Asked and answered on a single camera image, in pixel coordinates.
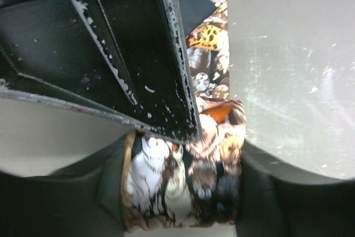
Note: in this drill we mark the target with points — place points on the brown floral patterned tie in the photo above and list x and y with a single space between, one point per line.
165 185

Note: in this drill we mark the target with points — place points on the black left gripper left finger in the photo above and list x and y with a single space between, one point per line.
81 199

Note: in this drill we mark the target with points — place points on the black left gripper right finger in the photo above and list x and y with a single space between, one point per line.
280 199

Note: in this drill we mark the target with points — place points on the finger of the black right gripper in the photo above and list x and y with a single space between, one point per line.
123 60

